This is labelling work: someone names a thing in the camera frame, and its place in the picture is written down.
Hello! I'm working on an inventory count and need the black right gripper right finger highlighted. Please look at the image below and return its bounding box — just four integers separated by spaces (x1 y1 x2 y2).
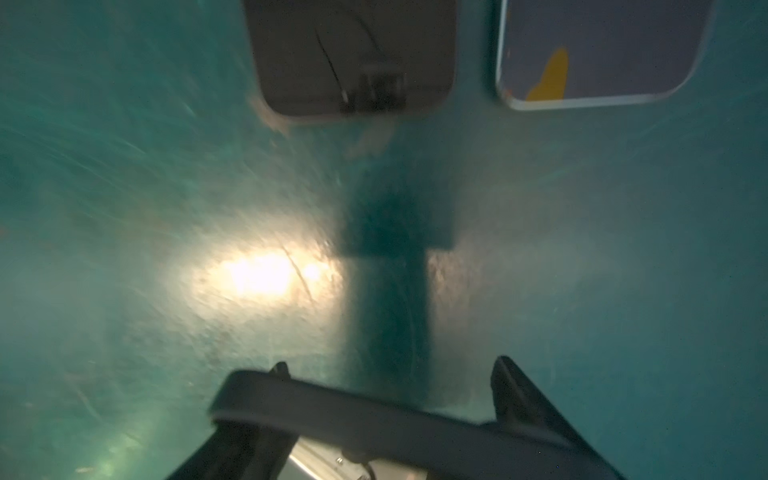
490 355 625 480

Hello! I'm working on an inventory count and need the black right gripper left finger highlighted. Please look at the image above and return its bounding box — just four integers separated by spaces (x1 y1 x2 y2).
164 361 298 480

